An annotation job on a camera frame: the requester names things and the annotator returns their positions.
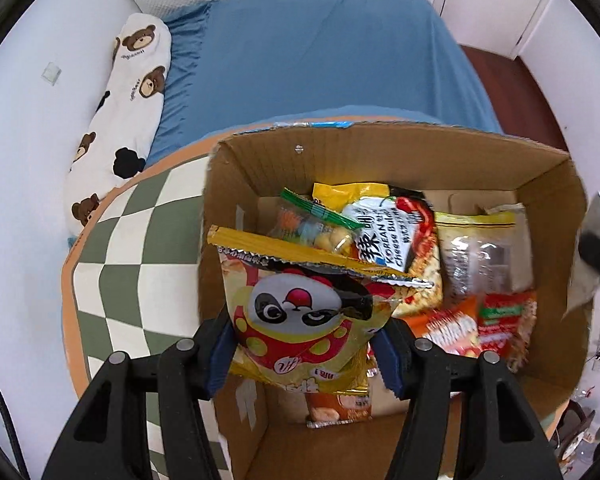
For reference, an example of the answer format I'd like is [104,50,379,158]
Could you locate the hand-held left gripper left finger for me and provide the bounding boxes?
[40,305,237,480]

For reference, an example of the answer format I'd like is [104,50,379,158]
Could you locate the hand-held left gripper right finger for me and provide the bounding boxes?
[370,317,566,480]

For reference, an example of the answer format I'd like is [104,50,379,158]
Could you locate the white wafer packet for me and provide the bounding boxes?
[562,185,600,318]

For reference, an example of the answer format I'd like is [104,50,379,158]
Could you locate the orange panda snack packet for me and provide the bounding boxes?
[397,296,483,358]
[305,391,373,429]

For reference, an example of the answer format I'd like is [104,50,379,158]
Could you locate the yellow panda snack packet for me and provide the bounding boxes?
[207,225,433,396]

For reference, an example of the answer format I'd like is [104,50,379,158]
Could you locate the red snack packet white label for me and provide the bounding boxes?
[477,290,538,371]

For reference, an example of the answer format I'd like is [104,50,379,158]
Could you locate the clear bread packet yellow edge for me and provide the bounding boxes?
[435,210,533,306]

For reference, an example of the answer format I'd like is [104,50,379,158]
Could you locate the large yellow noodle packet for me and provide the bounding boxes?
[312,182,443,318]

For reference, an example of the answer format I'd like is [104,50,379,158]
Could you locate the green-topped colourful candy bag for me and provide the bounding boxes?
[267,187,363,256]

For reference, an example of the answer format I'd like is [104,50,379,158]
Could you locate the cardboard box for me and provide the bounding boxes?
[200,121,593,480]

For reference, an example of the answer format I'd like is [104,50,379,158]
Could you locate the green white checkered mat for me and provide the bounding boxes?
[60,117,571,480]

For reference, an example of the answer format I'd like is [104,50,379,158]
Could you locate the bear print long pillow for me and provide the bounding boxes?
[62,12,173,241]

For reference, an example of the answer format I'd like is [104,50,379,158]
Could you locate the white door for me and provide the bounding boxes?
[432,0,556,58]

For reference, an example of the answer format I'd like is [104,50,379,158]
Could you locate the black cable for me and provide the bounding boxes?
[0,352,31,480]

